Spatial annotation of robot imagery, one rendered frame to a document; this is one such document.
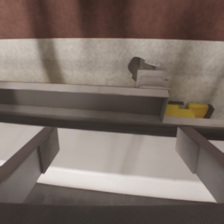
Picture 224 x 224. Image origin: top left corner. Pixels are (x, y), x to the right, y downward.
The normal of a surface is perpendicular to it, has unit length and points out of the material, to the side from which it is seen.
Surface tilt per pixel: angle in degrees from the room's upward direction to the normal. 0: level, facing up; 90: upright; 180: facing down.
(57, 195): 90
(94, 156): 90
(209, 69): 0
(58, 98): 0
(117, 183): 0
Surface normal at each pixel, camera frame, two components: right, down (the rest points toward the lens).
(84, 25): -0.12, 0.64
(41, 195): -0.01, -0.77
